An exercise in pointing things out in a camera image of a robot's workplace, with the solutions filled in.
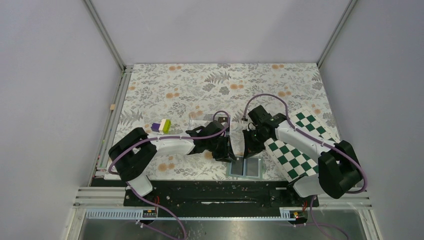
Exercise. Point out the purple white green block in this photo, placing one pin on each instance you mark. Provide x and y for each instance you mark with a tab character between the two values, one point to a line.
163	127

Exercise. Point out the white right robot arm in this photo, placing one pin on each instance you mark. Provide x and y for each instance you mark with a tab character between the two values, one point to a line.
337	163

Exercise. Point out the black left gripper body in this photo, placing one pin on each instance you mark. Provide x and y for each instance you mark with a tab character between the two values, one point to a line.
220	148

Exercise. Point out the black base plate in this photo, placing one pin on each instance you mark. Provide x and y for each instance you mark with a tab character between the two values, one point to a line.
215	199

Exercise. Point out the floral patterned table mat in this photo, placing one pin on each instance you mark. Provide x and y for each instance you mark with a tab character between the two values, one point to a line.
180	91

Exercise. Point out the aluminium frame rail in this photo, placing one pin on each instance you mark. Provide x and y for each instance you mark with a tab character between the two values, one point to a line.
94	197

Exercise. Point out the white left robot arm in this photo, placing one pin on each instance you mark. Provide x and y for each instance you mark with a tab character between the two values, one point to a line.
133	153

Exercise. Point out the green white checkerboard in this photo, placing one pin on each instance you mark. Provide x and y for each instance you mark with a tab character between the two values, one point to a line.
292	162

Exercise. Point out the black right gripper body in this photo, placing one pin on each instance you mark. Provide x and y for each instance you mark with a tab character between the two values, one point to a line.
255	141

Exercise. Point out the green card holder wallet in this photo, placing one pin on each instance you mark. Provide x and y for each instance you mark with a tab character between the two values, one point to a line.
244	176

